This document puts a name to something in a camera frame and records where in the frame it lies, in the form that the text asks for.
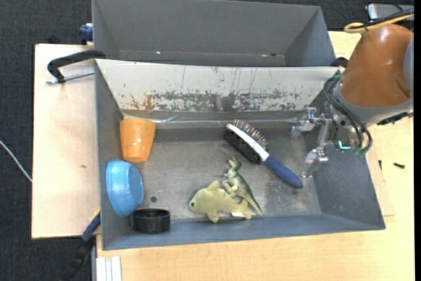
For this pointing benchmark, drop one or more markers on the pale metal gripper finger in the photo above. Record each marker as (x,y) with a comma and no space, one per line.
(310,119)
(312,159)

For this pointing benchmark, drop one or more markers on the blue and white hairbrush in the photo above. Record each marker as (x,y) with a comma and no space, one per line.
(253,144)

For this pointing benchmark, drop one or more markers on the small black screw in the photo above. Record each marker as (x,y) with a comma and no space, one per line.
(399,166)

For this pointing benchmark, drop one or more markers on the green toy dinosaur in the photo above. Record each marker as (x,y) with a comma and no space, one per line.
(241,186)

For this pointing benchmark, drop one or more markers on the yellow-green plush fish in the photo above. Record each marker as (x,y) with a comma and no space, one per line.
(217,202)

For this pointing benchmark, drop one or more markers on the grey metal bin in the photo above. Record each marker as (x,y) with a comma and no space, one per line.
(204,26)

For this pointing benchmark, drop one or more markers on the black round lid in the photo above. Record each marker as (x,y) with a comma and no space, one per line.
(151,220)

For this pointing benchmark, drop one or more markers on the orange plastic cup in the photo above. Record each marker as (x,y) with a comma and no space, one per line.
(136,139)

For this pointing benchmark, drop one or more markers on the blue plastic bowl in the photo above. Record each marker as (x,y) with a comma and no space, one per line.
(123,187)

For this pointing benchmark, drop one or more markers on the pale wood board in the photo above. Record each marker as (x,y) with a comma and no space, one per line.
(62,141)

